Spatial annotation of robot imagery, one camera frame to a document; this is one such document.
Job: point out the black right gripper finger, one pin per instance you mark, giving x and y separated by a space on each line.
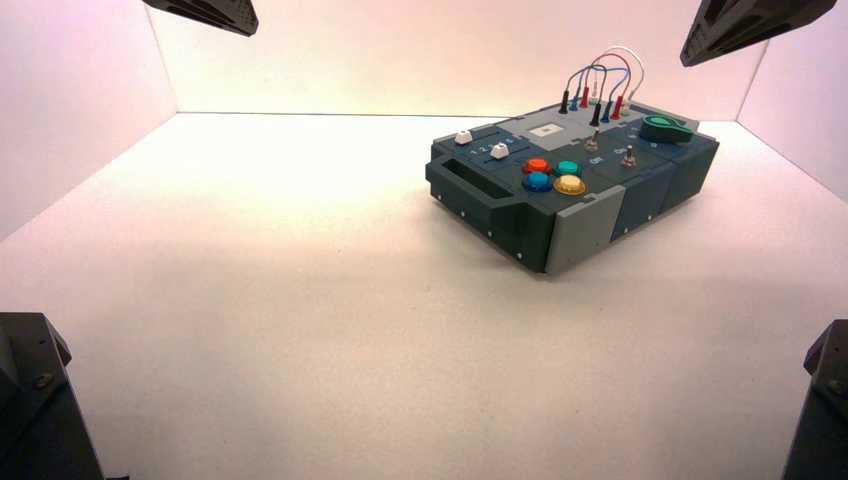
742 30

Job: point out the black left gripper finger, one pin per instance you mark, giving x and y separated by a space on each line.
218 13

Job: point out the white slider knob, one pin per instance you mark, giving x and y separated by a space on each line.
499 151
463 137

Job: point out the green rotary knob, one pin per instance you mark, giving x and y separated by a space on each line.
666 129

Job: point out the small white rectangular display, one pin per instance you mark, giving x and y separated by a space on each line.
548 130

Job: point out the teal round push button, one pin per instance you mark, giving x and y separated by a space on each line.
568 168

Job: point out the yellow round push button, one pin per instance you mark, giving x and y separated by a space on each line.
570 185

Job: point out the red round push button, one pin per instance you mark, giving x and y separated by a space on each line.
536 166

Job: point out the blue round push button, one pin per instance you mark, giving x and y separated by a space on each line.
537 182

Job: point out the dark teal control box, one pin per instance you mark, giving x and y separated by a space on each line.
503 212

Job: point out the small metal toggle switch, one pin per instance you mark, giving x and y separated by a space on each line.
594 140
629 157

